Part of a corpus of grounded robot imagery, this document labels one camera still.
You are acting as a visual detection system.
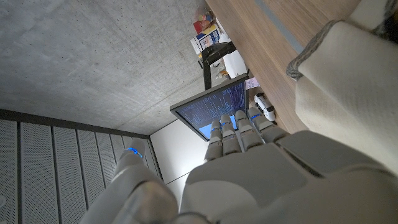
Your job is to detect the cream cushion with grey trim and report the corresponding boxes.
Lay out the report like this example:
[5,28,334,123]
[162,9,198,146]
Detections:
[285,19,398,175]

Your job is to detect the white paper bag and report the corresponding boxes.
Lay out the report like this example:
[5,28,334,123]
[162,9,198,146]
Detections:
[221,49,249,79]

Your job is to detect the pink paper note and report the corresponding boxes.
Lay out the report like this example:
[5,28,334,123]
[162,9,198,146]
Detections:
[244,77,261,91]

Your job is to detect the red toy package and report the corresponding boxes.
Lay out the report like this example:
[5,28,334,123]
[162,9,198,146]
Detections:
[193,10,216,35]

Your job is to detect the white box with colourful print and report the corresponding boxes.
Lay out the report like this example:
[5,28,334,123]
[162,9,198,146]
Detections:
[190,24,222,55]

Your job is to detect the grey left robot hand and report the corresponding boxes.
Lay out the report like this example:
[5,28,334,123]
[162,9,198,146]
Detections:
[79,106,398,224]

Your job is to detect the black computer monitor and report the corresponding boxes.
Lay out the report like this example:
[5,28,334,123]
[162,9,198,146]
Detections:
[169,73,250,142]

